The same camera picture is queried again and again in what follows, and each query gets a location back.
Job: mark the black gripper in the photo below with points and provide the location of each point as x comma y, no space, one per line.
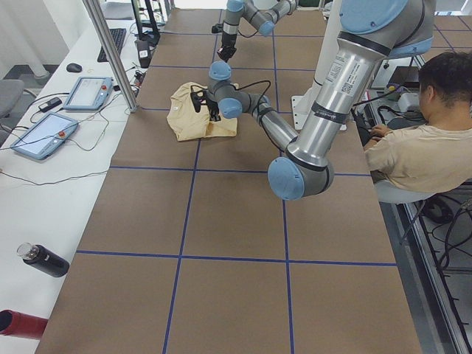
213,108
228,40

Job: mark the beige long-sleeve printed shirt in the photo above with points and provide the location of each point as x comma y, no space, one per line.
187,124

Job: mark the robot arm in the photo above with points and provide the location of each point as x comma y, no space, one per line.
263,21
371,31

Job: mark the far teach pendant tablet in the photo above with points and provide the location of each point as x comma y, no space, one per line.
88,94

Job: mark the teach pendant tablet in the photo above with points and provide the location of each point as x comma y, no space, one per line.
88,94
45,136

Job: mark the black computer mouse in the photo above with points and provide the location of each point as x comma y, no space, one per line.
74,68

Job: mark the near teach pendant tablet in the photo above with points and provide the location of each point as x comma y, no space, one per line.
45,136

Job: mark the black water bottle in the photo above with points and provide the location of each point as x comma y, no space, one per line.
43,259

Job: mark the person in beige shirt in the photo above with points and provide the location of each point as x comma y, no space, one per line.
435,156

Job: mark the red cylinder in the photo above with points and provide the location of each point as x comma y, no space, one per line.
22,325

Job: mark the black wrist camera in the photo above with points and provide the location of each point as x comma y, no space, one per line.
217,28
198,99

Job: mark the aluminium frame post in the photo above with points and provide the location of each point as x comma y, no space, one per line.
103,32

